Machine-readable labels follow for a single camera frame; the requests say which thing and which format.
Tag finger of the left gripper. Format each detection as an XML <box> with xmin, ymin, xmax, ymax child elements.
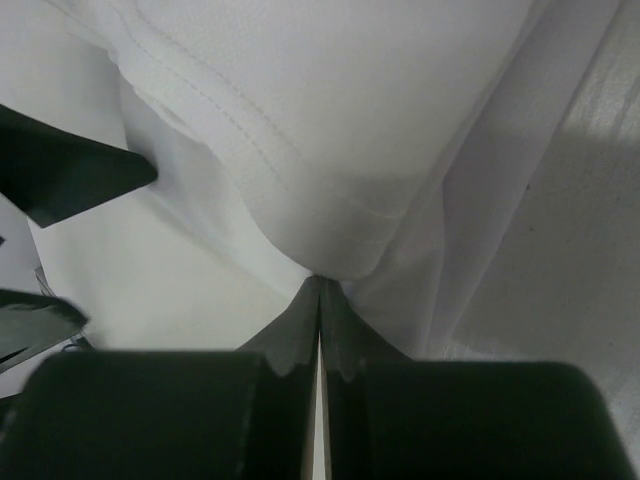
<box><xmin>1</xmin><ymin>106</ymin><xmax>158</xmax><ymax>228</ymax></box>
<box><xmin>1</xmin><ymin>289</ymin><xmax>89</xmax><ymax>373</ymax></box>

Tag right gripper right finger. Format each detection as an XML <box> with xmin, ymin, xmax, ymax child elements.
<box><xmin>319</xmin><ymin>280</ymin><xmax>635</xmax><ymax>479</ymax></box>

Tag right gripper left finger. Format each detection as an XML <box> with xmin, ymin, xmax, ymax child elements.
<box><xmin>1</xmin><ymin>277</ymin><xmax>320</xmax><ymax>479</ymax></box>

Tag white t shirt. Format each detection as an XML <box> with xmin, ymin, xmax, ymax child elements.
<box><xmin>1</xmin><ymin>1</ymin><xmax>619</xmax><ymax>358</ymax></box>

